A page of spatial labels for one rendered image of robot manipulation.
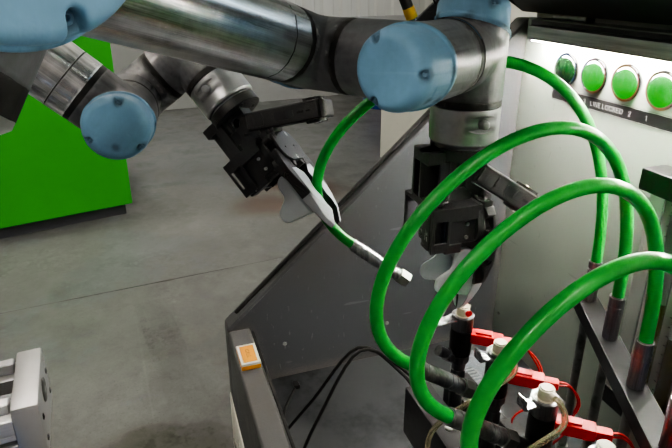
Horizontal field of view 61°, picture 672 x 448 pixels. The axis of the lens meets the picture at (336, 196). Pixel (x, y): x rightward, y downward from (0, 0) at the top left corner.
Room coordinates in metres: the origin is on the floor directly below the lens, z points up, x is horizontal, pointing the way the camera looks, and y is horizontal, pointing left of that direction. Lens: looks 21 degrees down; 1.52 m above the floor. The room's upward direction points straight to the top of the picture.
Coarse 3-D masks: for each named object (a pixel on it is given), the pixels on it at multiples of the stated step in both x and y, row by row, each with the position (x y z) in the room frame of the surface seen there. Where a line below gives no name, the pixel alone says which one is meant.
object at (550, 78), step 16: (512, 64) 0.68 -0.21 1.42; (528, 64) 0.68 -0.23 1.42; (544, 80) 0.68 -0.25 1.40; (560, 80) 0.68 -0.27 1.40; (576, 96) 0.68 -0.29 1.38; (352, 112) 0.69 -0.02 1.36; (576, 112) 0.68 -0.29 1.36; (336, 128) 0.70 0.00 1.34; (336, 144) 0.70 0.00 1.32; (592, 144) 0.68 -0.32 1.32; (320, 160) 0.69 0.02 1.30; (320, 176) 0.69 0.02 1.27; (320, 192) 0.70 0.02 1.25; (336, 224) 0.70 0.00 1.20; (352, 240) 0.69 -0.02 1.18; (592, 256) 0.68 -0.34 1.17
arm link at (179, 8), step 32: (128, 0) 0.40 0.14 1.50; (160, 0) 0.41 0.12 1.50; (192, 0) 0.44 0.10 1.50; (224, 0) 0.46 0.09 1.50; (256, 0) 0.50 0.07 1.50; (96, 32) 0.40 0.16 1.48; (128, 32) 0.41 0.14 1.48; (160, 32) 0.42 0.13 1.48; (192, 32) 0.44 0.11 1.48; (224, 32) 0.46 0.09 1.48; (256, 32) 0.49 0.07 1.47; (288, 32) 0.52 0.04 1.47; (320, 32) 0.56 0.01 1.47; (224, 64) 0.49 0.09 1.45; (256, 64) 0.50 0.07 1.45; (288, 64) 0.53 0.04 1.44; (320, 64) 0.55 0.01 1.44
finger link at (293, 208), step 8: (296, 168) 0.70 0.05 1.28; (304, 176) 0.70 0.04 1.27; (280, 184) 0.70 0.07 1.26; (288, 184) 0.69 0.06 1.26; (288, 192) 0.69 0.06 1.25; (296, 192) 0.69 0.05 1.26; (312, 192) 0.68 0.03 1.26; (288, 200) 0.69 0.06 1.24; (296, 200) 0.69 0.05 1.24; (304, 200) 0.67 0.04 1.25; (312, 200) 0.67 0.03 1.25; (320, 200) 0.68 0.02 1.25; (288, 208) 0.69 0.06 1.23; (296, 208) 0.68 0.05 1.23; (304, 208) 0.68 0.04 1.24; (312, 208) 0.67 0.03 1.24; (320, 208) 0.67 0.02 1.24; (328, 208) 0.68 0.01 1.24; (280, 216) 0.69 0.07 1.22; (288, 216) 0.68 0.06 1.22; (296, 216) 0.68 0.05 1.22; (304, 216) 0.68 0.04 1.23; (320, 216) 0.67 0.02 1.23; (328, 216) 0.67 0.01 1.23; (328, 224) 0.67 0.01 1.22
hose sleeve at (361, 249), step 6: (354, 246) 0.69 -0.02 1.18; (360, 246) 0.69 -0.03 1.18; (366, 246) 0.70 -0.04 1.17; (354, 252) 0.69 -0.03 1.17; (360, 252) 0.69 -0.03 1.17; (366, 252) 0.69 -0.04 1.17; (372, 252) 0.69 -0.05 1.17; (366, 258) 0.69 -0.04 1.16; (372, 258) 0.69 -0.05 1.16; (378, 258) 0.69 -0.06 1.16; (372, 264) 0.69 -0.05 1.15; (378, 264) 0.69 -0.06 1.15; (396, 270) 0.69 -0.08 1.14; (396, 276) 0.69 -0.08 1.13
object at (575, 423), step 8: (560, 416) 0.46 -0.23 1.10; (568, 424) 0.45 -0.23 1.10; (576, 424) 0.45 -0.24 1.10; (584, 424) 0.45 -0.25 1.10; (592, 424) 0.45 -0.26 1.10; (568, 432) 0.45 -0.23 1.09; (576, 432) 0.44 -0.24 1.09; (584, 432) 0.44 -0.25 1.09; (592, 432) 0.44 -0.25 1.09; (600, 432) 0.44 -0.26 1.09; (608, 432) 0.44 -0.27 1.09; (592, 440) 0.44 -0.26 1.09
